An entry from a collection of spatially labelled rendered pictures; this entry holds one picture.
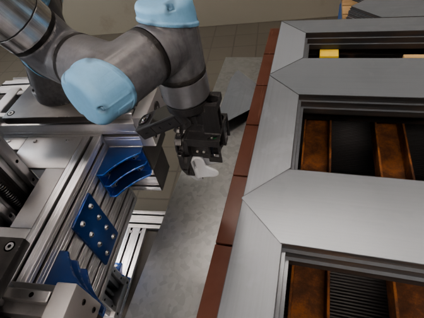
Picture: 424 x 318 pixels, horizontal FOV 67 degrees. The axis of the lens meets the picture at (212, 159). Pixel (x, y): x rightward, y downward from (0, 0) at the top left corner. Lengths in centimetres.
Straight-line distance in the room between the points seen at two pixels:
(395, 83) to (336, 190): 40
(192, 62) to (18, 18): 21
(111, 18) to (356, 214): 325
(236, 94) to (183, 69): 74
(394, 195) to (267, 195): 24
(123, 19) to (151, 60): 318
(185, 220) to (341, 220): 42
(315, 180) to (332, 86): 33
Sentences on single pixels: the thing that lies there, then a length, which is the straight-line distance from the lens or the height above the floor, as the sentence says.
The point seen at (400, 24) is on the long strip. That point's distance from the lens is 127.
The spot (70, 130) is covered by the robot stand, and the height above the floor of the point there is 96.
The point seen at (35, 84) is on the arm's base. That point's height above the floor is 109.
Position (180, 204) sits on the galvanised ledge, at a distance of 93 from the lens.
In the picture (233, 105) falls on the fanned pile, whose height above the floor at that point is 72.
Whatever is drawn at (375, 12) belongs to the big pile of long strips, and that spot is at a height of 85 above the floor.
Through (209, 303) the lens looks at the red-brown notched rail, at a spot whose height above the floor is 83.
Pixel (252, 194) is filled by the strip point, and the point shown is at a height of 87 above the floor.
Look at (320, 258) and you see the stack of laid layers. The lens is 65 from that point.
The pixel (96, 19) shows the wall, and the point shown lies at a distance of 370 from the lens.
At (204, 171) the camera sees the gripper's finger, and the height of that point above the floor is 96.
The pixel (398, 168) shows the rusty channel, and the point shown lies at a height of 68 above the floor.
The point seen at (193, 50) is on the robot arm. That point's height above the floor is 121.
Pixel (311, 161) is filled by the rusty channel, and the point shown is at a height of 68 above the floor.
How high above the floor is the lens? 143
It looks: 47 degrees down
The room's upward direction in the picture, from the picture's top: 12 degrees counter-clockwise
